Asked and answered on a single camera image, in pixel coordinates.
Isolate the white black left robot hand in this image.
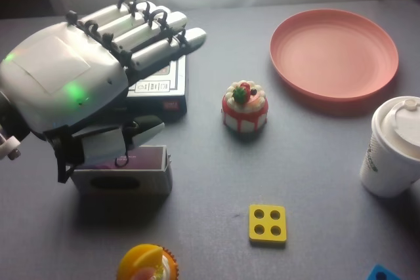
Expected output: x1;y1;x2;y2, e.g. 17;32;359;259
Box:
0;0;207;184

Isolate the grey box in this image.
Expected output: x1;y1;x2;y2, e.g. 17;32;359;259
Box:
70;144;174;197

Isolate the white paper cup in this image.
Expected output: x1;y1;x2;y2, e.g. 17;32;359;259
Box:
359;96;420;198

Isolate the dark blue card box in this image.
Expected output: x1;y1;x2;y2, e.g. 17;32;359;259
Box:
126;55;188;120

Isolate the pink tray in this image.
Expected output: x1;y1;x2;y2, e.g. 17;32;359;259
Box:
270;10;400;102

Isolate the grey tablecloth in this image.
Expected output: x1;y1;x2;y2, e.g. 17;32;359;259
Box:
0;0;420;280

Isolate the strawberry cream toy cake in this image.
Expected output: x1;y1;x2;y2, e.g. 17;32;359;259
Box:
221;79;270;135

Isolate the orange slice toy cupcake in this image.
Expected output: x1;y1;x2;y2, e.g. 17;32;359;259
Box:
116;243;180;280

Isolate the yellow four-hole block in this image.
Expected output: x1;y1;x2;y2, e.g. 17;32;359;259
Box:
248;204;288;245

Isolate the blue block with holes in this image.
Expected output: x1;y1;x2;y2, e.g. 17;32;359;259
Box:
365;263;403;280

